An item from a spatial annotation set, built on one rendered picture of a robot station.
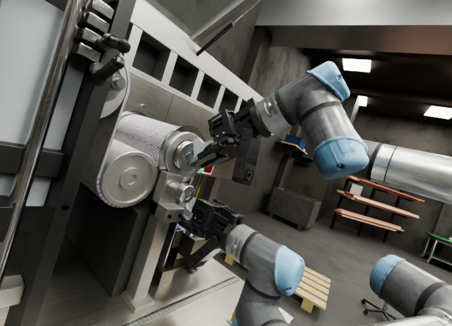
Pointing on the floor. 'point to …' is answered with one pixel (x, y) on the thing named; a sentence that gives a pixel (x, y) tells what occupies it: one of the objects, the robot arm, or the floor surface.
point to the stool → (378, 309)
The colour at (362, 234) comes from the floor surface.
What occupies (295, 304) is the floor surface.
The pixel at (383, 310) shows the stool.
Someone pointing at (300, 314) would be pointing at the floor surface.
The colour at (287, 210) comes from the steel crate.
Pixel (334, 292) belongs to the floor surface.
